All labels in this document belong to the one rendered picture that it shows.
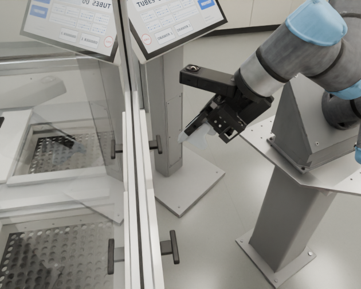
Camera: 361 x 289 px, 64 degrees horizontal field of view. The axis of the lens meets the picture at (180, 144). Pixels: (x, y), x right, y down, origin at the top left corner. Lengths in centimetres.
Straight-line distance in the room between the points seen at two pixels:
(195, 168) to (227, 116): 141
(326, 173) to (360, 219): 100
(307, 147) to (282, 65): 51
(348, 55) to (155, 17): 85
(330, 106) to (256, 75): 52
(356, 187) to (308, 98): 32
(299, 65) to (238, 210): 141
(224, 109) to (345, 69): 20
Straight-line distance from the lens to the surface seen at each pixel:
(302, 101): 95
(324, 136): 99
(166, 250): 63
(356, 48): 55
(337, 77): 53
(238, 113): 55
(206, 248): 166
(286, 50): 47
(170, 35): 124
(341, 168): 110
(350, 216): 202
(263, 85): 50
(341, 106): 97
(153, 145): 82
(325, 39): 47
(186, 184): 185
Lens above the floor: 147
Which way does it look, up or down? 43 degrees down
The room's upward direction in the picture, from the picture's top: straight up
